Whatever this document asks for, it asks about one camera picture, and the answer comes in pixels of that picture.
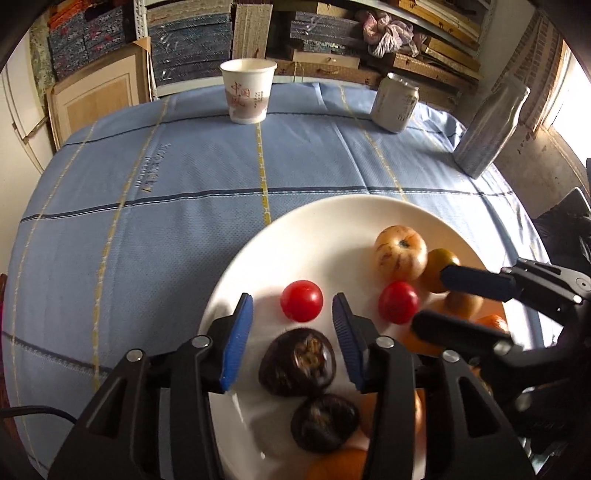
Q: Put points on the stack of blue patterned boxes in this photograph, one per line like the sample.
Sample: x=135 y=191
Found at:
x=189 y=48
x=325 y=30

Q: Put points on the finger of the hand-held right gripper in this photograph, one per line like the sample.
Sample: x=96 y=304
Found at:
x=457 y=332
x=480 y=282

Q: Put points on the pink cloth bundle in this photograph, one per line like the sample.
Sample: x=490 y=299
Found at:
x=392 y=32

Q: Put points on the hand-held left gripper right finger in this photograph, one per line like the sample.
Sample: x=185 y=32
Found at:
x=347 y=341

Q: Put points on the stack of blue red boxes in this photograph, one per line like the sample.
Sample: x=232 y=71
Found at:
x=87 y=41

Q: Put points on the orange mandarin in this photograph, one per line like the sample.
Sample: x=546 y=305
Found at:
x=337 y=466
x=491 y=322

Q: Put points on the silver metal bottle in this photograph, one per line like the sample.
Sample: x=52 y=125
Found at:
x=489 y=134

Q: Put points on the white paper cup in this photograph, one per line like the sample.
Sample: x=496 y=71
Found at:
x=247 y=92

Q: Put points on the pale striped apple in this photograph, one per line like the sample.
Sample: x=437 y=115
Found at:
x=399 y=254

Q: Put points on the tan speckled apple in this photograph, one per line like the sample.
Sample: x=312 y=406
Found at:
x=461 y=304

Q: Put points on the green patterned board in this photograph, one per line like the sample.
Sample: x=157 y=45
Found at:
x=41 y=46

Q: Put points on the white metal shelf rack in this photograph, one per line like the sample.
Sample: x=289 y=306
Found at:
x=140 y=23

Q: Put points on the dark purple mangosteen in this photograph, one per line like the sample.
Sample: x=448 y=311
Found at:
x=298 y=362
x=325 y=422

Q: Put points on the white round plate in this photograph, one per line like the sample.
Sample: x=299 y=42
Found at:
x=277 y=258

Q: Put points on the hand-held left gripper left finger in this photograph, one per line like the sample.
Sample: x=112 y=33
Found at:
x=236 y=341

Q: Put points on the stack of flat wooden boxes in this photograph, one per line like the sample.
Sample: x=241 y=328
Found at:
x=438 y=46

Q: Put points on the upright woven straw box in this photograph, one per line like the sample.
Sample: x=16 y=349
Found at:
x=251 y=30

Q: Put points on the pale drink can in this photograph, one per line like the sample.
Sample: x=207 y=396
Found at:
x=395 y=104

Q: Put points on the blue checked tablecloth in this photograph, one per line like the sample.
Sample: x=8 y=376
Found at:
x=138 y=221

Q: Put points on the black jacket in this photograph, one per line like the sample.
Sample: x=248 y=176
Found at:
x=563 y=226

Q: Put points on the red tomato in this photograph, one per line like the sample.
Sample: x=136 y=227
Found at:
x=399 y=302
x=301 y=301

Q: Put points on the orange brown round fruit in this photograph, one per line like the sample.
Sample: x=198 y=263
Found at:
x=368 y=413

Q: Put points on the wooden framed panel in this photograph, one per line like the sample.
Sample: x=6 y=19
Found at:
x=97 y=97

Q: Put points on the bright window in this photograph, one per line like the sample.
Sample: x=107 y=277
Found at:
x=577 y=101

